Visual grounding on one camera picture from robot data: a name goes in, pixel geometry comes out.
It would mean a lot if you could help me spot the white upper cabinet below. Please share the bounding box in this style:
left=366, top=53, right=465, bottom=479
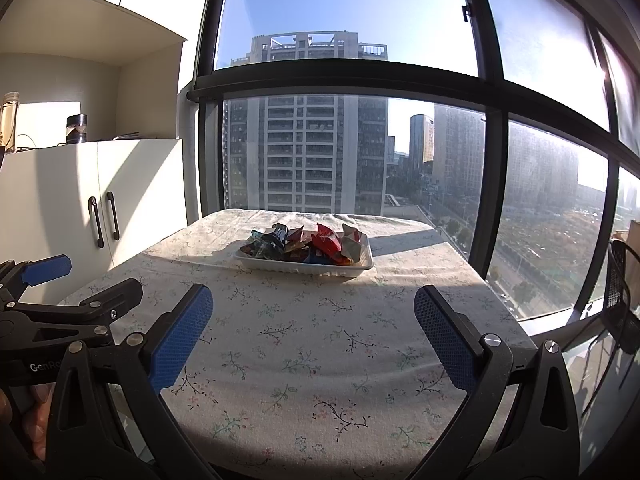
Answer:
left=0, top=0, right=221, bottom=67

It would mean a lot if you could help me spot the clear bottle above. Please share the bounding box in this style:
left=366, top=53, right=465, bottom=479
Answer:
left=0, top=91, right=21, bottom=154

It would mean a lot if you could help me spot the black cabinet handle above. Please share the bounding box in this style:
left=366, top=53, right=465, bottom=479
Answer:
left=88, top=196, right=105, bottom=249
left=106, top=191, right=121, bottom=242

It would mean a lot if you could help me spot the floral tablecloth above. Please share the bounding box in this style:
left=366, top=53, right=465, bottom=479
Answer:
left=57, top=208, right=538, bottom=466

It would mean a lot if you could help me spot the white and red snack packet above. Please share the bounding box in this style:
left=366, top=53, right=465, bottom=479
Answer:
left=340, top=224, right=370, bottom=264

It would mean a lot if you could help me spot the white cabinet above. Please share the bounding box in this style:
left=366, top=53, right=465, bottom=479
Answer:
left=0, top=0, right=221, bottom=67
left=0, top=137, right=201, bottom=311

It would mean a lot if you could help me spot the person's left hand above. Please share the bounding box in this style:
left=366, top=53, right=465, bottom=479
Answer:
left=20, top=384, right=57, bottom=463

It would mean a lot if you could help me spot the white plastic tray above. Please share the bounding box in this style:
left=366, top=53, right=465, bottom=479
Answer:
left=234, top=237, right=375, bottom=277

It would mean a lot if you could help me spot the black and gold snack packet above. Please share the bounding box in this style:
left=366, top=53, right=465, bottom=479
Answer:
left=251, top=223, right=291, bottom=261

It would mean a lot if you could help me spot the black window frame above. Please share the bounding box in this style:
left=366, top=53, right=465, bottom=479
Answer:
left=182, top=0, right=640, bottom=322

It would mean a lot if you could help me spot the black mesh chair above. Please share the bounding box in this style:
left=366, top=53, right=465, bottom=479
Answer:
left=602, top=239, right=640, bottom=356

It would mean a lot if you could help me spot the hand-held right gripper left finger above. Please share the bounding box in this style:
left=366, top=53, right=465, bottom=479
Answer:
left=44, top=283, right=215, bottom=480

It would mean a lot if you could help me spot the grey high-rise building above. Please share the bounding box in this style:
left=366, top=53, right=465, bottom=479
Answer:
left=222, top=31, right=390, bottom=216

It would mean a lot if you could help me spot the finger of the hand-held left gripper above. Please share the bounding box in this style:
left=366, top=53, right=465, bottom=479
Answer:
left=15, top=277, right=144, bottom=349
left=0, top=254, right=72, bottom=307

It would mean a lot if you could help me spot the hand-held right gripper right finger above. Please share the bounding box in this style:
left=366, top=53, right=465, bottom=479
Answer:
left=414, top=285, right=581, bottom=480

